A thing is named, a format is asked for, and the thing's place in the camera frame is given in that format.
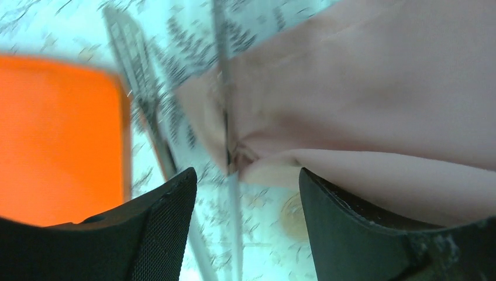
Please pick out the orange box lid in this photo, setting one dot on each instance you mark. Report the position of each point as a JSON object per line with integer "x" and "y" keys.
{"x": 65, "y": 141}

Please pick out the pink garment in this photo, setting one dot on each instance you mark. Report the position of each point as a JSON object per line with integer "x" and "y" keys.
{"x": 393, "y": 101}

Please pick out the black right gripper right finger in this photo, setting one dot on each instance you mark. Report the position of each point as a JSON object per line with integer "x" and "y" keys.
{"x": 352, "y": 239}

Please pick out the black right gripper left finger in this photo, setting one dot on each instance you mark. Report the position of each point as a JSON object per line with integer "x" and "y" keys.
{"x": 143, "y": 239}

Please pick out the metal tongs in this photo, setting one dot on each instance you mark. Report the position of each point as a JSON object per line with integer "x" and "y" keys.
{"x": 130, "y": 52}

